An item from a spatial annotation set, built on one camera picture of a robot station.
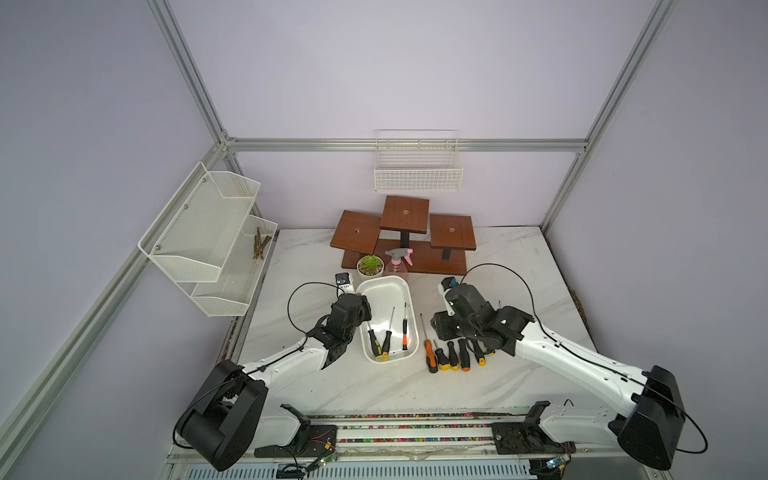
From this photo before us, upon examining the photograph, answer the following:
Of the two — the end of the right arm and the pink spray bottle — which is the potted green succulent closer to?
the pink spray bottle

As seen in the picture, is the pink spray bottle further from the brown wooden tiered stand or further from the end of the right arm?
the end of the right arm

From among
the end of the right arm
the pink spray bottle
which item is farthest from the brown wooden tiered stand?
the end of the right arm

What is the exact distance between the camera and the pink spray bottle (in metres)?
0.94
